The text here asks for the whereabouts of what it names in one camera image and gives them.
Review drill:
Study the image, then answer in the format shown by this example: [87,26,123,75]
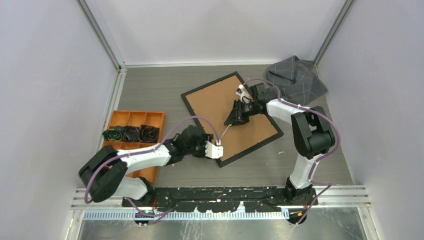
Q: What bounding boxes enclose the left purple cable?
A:
[84,115,222,227]

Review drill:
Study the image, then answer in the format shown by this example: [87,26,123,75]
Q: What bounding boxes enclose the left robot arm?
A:
[78,125,224,207]

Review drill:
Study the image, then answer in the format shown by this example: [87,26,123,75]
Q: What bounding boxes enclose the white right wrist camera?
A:
[236,84,253,104]

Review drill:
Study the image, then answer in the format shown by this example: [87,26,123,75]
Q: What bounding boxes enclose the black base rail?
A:
[132,186,317,213]

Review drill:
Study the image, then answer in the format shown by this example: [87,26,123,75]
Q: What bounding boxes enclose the black picture frame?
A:
[181,72,284,168]

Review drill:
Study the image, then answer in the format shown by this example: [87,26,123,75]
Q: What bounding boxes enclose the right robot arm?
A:
[224,83,336,205]

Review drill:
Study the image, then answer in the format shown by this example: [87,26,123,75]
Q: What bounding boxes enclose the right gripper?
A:
[225,99,259,127]

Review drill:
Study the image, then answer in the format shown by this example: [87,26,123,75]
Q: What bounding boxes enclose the orange wooden divided tray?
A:
[101,110,166,184]

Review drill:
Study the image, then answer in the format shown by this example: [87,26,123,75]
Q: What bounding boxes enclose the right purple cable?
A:
[239,77,342,227]

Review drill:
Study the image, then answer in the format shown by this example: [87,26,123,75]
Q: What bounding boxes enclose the yellow handled screwdriver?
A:
[219,124,232,142]

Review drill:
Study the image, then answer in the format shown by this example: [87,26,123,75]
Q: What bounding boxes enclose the purple cable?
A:
[84,115,222,227]
[239,77,342,227]

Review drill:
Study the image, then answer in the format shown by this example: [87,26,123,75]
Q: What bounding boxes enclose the grey checked cloth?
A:
[265,55,328,106]

